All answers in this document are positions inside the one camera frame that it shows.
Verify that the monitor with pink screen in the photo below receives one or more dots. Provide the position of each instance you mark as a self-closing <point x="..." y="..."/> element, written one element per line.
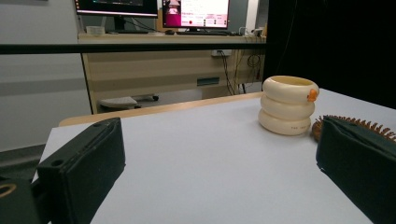
<point x="202" y="12"/>

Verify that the dark grey desk plate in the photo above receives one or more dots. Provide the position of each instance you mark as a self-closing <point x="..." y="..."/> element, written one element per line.
<point x="208" y="81"/>

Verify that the white table mat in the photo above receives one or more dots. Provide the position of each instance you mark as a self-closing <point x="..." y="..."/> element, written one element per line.
<point x="202" y="155"/>

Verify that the black computer mouse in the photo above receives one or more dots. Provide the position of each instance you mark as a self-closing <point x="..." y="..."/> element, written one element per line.
<point x="169" y="32"/>

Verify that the black horizontal metal bar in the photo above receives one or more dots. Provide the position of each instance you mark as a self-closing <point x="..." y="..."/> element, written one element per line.
<point x="124" y="48"/>

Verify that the brown hairbrush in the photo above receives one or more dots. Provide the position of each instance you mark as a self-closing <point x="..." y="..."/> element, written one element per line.
<point x="317" y="129"/>

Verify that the light wooden office desk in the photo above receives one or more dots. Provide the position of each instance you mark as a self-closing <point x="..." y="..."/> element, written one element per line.
<point x="140" y="71"/>

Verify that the cream ringed holder cup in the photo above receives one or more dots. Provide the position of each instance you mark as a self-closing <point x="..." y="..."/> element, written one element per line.
<point x="286" y="109"/>

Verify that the dark computer monitor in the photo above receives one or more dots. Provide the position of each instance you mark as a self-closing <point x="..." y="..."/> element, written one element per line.
<point x="109" y="6"/>

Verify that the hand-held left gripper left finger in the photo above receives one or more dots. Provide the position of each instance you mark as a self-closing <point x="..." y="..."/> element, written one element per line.
<point x="81" y="168"/>

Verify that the white tape roll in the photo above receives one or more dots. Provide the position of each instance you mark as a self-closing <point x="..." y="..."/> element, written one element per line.
<point x="95" y="30"/>

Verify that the white power strip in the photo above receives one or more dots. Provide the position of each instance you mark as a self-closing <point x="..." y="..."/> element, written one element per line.
<point x="221" y="53"/>

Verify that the grey office chair base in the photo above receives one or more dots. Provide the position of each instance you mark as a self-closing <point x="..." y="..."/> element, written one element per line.
<point x="118" y="102"/>

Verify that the black keyboard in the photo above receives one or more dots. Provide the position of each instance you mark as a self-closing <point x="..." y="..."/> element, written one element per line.
<point x="202" y="32"/>

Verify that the black curtain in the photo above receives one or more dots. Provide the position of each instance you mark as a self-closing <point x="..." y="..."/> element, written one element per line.
<point x="342" y="46"/>

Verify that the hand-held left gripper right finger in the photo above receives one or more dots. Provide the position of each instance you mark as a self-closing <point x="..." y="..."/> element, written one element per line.
<point x="358" y="168"/>

